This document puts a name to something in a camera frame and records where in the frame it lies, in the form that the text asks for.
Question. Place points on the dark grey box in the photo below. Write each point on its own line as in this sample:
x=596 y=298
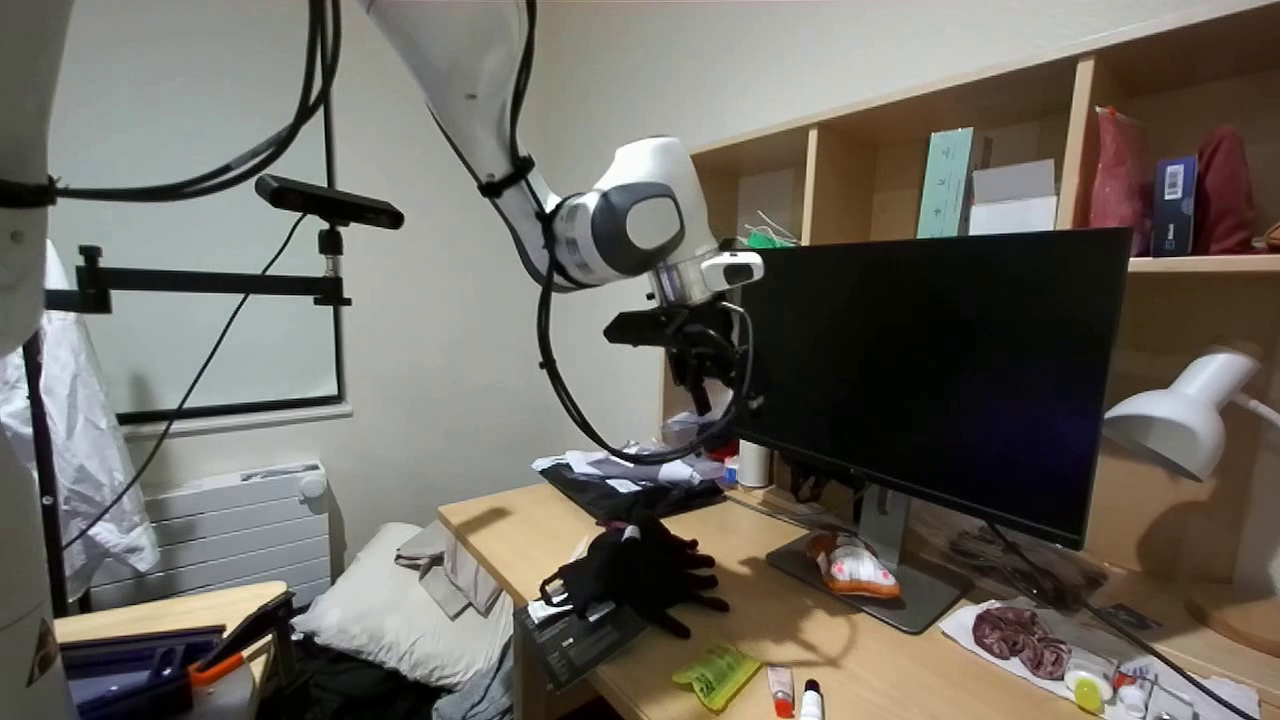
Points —
x=572 y=642

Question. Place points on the green packet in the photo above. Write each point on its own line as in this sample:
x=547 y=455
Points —
x=719 y=678

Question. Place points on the grey cloth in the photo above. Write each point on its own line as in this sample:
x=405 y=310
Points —
x=446 y=564

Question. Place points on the black computer monitor with stand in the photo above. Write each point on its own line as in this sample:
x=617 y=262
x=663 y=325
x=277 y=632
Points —
x=946 y=374

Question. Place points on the small red white tube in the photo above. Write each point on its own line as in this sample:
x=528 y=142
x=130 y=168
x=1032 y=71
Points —
x=781 y=692

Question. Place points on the white cylinder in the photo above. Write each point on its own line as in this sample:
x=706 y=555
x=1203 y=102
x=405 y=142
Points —
x=755 y=465

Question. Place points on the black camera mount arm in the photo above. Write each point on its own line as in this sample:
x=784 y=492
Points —
x=203 y=283

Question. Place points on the white pillow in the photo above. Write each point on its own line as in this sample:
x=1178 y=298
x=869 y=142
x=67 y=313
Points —
x=387 y=624

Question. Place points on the orange snack packet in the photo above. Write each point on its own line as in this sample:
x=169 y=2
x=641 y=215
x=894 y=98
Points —
x=857 y=568

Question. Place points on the black stereo camera bar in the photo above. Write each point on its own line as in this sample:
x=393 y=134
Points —
x=325 y=200

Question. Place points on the purple tool case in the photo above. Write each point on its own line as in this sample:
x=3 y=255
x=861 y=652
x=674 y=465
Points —
x=134 y=673

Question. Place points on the wooden bookshelf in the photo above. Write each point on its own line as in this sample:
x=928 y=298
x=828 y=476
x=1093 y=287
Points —
x=852 y=144

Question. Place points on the white plate with dark food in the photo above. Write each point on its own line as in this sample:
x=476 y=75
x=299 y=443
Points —
x=1023 y=642

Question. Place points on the black bag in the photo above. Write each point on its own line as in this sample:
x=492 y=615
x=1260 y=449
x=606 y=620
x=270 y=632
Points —
x=625 y=488

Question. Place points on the white plastic sheet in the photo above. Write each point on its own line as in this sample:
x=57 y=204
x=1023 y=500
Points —
x=82 y=455

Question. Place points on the window with black frame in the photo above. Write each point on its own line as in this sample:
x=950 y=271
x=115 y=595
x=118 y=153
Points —
x=175 y=104

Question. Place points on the white marker with black cap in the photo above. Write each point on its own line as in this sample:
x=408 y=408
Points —
x=811 y=701

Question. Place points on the white desk lamp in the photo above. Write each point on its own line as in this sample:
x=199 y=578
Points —
x=1182 y=413

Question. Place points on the black gloves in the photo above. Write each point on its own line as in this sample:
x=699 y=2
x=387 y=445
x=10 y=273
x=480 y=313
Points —
x=647 y=574

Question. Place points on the dark red pouch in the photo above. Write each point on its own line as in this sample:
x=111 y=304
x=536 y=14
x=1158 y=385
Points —
x=1227 y=192

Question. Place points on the white radiator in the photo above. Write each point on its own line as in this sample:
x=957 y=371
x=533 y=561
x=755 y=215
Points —
x=240 y=534

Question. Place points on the white book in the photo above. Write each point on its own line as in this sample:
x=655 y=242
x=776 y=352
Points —
x=1014 y=197

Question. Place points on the blue book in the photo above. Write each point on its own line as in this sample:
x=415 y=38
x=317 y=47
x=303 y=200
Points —
x=1178 y=200

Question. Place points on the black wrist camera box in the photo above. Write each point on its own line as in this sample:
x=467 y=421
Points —
x=663 y=328

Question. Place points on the maroon book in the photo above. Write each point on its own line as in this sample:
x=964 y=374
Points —
x=1121 y=168

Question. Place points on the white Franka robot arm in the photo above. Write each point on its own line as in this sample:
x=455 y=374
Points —
x=467 y=65

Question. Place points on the teal book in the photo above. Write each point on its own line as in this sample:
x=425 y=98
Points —
x=946 y=184

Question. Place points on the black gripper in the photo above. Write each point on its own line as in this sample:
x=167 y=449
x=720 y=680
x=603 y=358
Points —
x=713 y=360

